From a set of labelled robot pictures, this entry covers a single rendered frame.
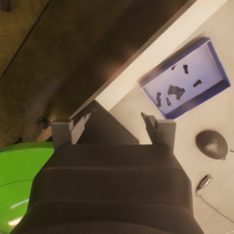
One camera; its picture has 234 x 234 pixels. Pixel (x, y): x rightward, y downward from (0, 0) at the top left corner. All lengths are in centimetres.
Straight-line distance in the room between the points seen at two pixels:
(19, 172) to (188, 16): 32
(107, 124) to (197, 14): 24
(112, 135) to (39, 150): 19
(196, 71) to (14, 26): 122
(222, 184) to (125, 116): 39
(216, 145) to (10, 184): 38
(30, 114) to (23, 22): 72
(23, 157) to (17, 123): 150
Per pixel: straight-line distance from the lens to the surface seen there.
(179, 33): 31
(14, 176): 25
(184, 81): 33
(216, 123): 42
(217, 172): 56
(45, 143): 22
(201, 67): 34
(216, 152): 43
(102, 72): 127
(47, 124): 160
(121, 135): 36
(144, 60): 30
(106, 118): 34
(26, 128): 172
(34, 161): 23
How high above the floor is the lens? 120
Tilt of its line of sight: 57 degrees down
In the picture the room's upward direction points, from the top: 179 degrees clockwise
